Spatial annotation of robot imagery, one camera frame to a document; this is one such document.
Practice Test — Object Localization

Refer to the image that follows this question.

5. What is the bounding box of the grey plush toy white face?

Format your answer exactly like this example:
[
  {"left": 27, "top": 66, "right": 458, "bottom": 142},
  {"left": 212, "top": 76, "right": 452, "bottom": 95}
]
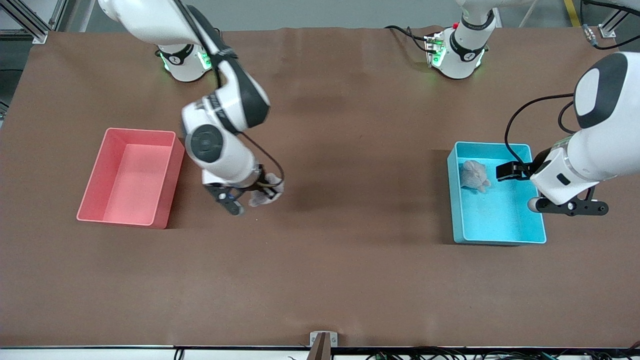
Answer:
[{"left": 459, "top": 159, "right": 492, "bottom": 194}]

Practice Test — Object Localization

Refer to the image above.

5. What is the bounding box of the blue plastic box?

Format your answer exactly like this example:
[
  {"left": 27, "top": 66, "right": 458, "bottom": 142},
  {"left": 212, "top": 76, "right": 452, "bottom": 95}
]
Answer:
[{"left": 446, "top": 141, "right": 547, "bottom": 246}]

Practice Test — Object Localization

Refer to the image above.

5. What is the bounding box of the pink plastic box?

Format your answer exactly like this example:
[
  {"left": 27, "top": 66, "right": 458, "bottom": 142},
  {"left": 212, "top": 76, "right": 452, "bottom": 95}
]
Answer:
[{"left": 76, "top": 127, "right": 186, "bottom": 230}]

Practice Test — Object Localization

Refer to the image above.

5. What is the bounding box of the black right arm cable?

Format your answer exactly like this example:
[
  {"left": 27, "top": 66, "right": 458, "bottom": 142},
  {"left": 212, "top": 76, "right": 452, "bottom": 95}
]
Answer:
[{"left": 172, "top": 0, "right": 286, "bottom": 188}]

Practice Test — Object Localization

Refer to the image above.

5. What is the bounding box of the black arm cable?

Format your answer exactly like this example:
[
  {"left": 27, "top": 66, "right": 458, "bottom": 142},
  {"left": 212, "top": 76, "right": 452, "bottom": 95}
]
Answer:
[
  {"left": 504, "top": 92, "right": 576, "bottom": 166},
  {"left": 172, "top": 0, "right": 286, "bottom": 188}
]

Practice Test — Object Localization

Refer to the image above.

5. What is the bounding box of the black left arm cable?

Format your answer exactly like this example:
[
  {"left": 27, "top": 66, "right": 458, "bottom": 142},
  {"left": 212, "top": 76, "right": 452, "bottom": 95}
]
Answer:
[{"left": 504, "top": 92, "right": 576, "bottom": 166}]

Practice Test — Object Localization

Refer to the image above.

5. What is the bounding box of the black cable with metal plug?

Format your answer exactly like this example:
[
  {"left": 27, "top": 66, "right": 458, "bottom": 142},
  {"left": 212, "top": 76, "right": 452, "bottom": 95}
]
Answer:
[{"left": 580, "top": 0, "right": 640, "bottom": 51}]

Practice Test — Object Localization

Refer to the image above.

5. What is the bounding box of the aluminium frame profile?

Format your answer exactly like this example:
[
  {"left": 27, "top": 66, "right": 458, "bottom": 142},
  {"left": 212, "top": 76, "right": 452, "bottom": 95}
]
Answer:
[
  {"left": 597, "top": 7, "right": 628, "bottom": 39},
  {"left": 0, "top": 0, "right": 68, "bottom": 45}
]

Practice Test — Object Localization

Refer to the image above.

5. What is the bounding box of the grey metal bracket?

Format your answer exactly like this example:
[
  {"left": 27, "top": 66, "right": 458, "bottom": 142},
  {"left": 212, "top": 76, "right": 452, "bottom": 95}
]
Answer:
[{"left": 309, "top": 331, "right": 339, "bottom": 360}]

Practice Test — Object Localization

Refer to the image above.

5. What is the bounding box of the black left base cable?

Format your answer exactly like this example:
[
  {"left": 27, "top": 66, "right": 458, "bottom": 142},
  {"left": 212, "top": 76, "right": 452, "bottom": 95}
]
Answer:
[{"left": 384, "top": 25, "right": 432, "bottom": 53}]

